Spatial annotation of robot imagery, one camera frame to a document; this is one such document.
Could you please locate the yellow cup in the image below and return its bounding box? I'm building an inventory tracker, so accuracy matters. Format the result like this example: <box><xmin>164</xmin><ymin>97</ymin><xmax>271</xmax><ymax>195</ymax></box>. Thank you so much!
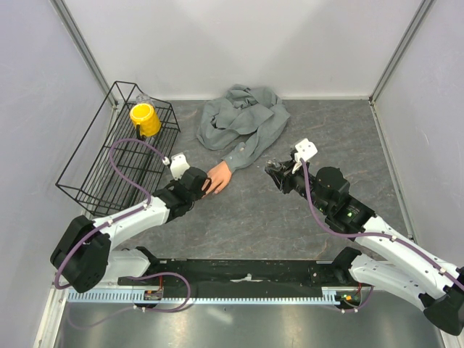
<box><xmin>130</xmin><ymin>103</ymin><xmax>161</xmax><ymax>140</ymax></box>

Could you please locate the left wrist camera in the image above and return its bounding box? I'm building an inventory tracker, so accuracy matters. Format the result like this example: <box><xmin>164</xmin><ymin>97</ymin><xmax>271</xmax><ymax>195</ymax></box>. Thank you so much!
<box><xmin>162</xmin><ymin>152</ymin><xmax>190</xmax><ymax>181</ymax></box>

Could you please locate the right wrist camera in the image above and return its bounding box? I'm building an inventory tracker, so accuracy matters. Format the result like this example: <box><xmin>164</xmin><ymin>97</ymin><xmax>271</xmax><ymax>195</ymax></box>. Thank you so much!
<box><xmin>291</xmin><ymin>138</ymin><xmax>318</xmax><ymax>174</ymax></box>

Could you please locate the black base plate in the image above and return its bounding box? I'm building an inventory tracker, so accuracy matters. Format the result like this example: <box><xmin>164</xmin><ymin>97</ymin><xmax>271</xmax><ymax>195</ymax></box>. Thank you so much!
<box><xmin>117</xmin><ymin>257</ymin><xmax>378</xmax><ymax>300</ymax></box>

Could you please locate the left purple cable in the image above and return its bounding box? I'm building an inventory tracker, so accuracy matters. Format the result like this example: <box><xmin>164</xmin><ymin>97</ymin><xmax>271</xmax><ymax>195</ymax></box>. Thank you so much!
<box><xmin>54</xmin><ymin>138</ymin><xmax>170</xmax><ymax>289</ymax></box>

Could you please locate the purple cable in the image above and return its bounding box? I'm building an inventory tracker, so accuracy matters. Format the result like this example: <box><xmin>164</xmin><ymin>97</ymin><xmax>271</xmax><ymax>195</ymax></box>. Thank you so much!
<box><xmin>301</xmin><ymin>159</ymin><xmax>464</xmax><ymax>291</ymax></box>
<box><xmin>54</xmin><ymin>138</ymin><xmax>170</xmax><ymax>289</ymax></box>

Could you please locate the grey shirt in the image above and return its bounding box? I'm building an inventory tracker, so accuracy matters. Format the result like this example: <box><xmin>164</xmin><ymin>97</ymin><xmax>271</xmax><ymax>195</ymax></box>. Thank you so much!
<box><xmin>196</xmin><ymin>84</ymin><xmax>291</xmax><ymax>173</ymax></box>

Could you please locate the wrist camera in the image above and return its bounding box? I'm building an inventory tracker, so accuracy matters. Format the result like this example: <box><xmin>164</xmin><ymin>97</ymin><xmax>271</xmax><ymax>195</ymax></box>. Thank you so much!
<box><xmin>291</xmin><ymin>138</ymin><xmax>318</xmax><ymax>174</ymax></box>
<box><xmin>162</xmin><ymin>152</ymin><xmax>190</xmax><ymax>181</ymax></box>

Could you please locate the black wire basket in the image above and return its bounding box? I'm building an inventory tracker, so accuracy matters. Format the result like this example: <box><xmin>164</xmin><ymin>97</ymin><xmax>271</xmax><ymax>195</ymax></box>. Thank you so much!
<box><xmin>55</xmin><ymin>81</ymin><xmax>181</xmax><ymax>217</ymax></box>

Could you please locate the slotted cable duct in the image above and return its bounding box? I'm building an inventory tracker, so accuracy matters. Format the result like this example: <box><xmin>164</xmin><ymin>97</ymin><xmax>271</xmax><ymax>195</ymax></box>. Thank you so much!
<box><xmin>68</xmin><ymin>286</ymin><xmax>345</xmax><ymax>303</ymax></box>

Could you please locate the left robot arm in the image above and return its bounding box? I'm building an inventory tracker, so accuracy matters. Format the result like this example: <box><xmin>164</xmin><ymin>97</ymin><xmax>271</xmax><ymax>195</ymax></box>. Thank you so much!
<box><xmin>50</xmin><ymin>167</ymin><xmax>209</xmax><ymax>293</ymax></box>

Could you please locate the mannequin hand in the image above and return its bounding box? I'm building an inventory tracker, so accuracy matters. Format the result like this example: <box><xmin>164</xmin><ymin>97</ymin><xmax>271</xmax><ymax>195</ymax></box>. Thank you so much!
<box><xmin>204</xmin><ymin>161</ymin><xmax>232</xmax><ymax>196</ymax></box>

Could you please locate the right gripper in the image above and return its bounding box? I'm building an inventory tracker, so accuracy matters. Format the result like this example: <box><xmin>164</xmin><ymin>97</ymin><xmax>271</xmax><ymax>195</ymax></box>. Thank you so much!
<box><xmin>265</xmin><ymin>157</ymin><xmax>330</xmax><ymax>213</ymax></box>

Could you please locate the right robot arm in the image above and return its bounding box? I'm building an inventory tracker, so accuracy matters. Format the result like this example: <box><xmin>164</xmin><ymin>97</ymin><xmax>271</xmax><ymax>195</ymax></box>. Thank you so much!
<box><xmin>265</xmin><ymin>160</ymin><xmax>463</xmax><ymax>336</ymax></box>

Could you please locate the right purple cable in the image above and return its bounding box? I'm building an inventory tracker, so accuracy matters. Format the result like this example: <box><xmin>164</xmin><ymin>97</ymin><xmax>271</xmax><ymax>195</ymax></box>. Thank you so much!
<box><xmin>301</xmin><ymin>159</ymin><xmax>464</xmax><ymax>291</ymax></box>

